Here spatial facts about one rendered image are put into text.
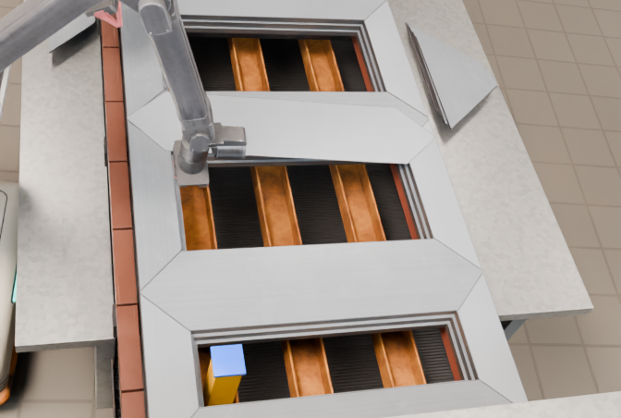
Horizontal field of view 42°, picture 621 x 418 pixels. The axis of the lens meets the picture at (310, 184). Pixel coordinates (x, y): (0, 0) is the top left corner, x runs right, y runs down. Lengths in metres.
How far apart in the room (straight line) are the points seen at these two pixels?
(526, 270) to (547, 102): 1.70
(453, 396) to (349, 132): 0.68
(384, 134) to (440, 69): 0.40
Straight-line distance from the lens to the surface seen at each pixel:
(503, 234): 2.07
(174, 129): 1.88
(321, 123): 1.96
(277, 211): 2.00
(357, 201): 2.07
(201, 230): 1.94
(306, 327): 1.66
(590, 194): 3.39
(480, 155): 2.21
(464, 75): 2.34
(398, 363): 1.87
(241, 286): 1.66
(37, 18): 1.30
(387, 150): 1.96
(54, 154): 2.06
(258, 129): 1.91
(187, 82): 1.42
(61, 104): 2.17
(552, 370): 2.87
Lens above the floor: 2.29
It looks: 51 degrees down
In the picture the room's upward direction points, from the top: 19 degrees clockwise
